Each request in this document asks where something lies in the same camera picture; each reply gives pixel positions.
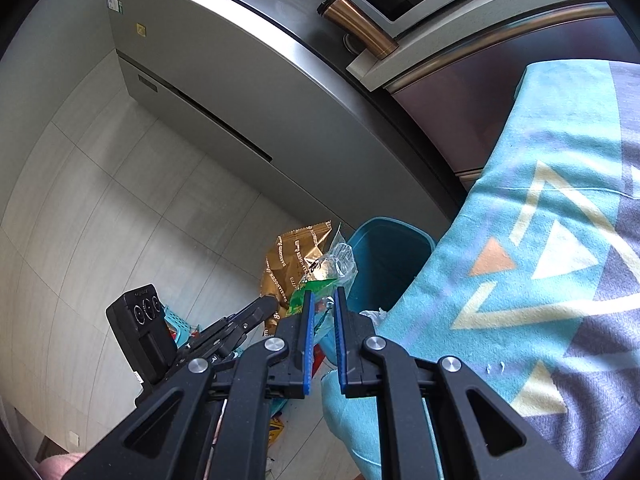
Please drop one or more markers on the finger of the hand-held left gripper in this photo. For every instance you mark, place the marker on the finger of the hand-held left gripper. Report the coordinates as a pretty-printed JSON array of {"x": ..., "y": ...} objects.
[
  {"x": 250, "y": 334},
  {"x": 257, "y": 307}
]

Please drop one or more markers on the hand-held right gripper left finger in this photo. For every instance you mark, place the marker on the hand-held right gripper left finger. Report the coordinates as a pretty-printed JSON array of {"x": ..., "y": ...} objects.
[{"x": 308, "y": 340}]

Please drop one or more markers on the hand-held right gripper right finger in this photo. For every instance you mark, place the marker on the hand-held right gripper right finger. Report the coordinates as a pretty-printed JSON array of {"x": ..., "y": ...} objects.
[{"x": 341, "y": 340}]

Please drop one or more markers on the gold snack wrapper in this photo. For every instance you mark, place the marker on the gold snack wrapper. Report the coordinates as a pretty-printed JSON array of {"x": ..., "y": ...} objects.
[{"x": 285, "y": 265}]

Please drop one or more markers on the clear plastic wrapper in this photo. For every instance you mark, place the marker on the clear plastic wrapper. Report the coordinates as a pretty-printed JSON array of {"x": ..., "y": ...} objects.
[{"x": 335, "y": 260}]

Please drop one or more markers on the teal trash bin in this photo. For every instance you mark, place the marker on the teal trash bin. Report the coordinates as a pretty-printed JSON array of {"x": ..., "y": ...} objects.
[{"x": 385, "y": 270}]

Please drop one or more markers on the person's left forearm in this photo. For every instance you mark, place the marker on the person's left forearm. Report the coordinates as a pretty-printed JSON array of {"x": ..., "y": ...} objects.
[{"x": 57, "y": 467}]

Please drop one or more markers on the small teal basket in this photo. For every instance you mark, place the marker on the small teal basket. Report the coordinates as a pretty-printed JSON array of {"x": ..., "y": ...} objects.
[{"x": 180, "y": 322}]

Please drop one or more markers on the teal grey printed blanket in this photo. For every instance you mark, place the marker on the teal grey printed blanket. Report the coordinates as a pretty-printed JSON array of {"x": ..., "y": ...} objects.
[{"x": 500, "y": 210}]

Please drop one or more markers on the silver refrigerator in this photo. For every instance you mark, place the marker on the silver refrigerator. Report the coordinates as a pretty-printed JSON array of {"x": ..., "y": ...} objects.
[{"x": 225, "y": 60}]

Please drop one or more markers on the dark lower kitchen cabinets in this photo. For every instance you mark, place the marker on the dark lower kitchen cabinets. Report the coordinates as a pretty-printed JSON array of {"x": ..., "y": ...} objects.
[{"x": 475, "y": 110}]

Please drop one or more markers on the copper travel tumbler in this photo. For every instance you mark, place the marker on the copper travel tumbler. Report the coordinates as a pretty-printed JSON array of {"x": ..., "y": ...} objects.
[{"x": 360, "y": 25}]

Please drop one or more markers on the pale kitchen counter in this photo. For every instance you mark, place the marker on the pale kitchen counter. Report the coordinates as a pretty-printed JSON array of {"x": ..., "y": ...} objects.
[{"x": 450, "y": 32}]

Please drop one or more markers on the wall socket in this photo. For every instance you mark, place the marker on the wall socket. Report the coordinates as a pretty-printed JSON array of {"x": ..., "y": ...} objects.
[{"x": 74, "y": 439}]

